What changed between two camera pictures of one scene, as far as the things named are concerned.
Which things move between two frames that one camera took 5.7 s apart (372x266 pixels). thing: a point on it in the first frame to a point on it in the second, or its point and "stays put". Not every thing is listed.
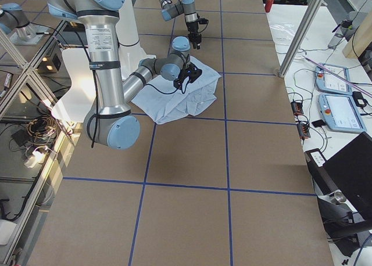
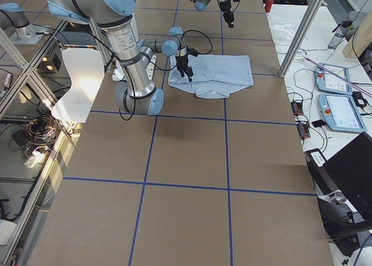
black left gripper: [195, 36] to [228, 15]
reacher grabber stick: [357, 86] stays put
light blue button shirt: [163, 102] to [214, 76]
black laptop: [350, 169] stays put
